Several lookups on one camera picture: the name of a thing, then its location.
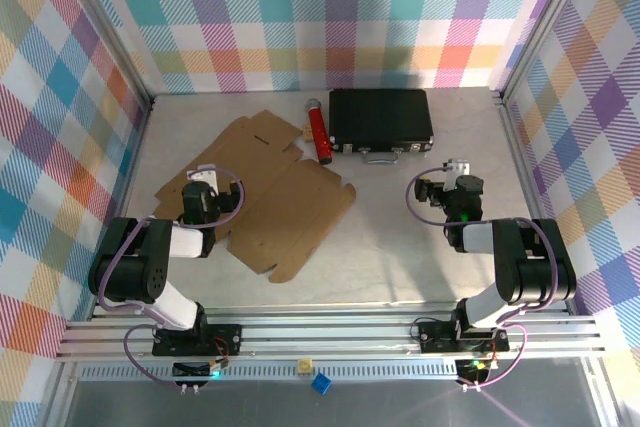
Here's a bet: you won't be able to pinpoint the brown cardboard box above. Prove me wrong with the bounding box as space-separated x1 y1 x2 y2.
153 110 357 284

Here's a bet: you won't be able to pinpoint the black briefcase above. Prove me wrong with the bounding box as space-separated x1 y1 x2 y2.
328 88 435 166

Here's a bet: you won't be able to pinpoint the red cylindrical tube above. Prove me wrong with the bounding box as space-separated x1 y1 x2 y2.
305 98 335 166

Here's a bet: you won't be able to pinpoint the left controller board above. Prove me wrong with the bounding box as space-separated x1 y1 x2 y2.
172 356 232 381

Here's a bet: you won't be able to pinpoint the controller board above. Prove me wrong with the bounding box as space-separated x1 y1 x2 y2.
457 356 501 383
172 356 232 381

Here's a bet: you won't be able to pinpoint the right controller board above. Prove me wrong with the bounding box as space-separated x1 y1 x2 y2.
457 356 501 383

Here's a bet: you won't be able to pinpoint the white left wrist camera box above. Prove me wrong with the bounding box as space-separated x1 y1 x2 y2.
187 168 220 193

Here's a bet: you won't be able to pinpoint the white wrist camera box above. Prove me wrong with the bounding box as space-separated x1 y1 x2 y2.
445 158 472 191
187 168 220 193

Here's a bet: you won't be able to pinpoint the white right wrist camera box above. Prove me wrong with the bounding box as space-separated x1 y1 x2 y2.
445 158 472 191

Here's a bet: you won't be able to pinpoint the aluminium table side rail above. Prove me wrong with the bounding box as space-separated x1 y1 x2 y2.
497 91 574 316
89 96 156 321

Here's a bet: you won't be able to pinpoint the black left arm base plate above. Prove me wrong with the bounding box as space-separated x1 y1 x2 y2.
152 322 244 357

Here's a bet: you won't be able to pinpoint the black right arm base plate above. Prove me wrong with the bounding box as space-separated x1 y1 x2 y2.
418 320 510 354

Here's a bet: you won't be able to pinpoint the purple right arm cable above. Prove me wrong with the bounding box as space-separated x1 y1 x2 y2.
405 170 560 391

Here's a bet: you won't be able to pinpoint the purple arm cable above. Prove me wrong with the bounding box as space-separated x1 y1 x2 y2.
405 170 560 391
97 165 246 389

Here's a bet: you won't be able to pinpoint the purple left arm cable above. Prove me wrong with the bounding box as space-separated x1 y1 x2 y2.
97 165 246 389

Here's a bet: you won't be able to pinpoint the aluminium mounting rail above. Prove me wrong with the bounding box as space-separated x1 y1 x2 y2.
54 301 609 363

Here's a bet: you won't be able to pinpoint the slotted grey cable duct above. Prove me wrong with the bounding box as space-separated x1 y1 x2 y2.
79 364 461 382

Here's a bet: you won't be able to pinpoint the aluminium frame post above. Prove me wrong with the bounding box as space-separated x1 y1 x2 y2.
49 0 155 108
497 0 599 106

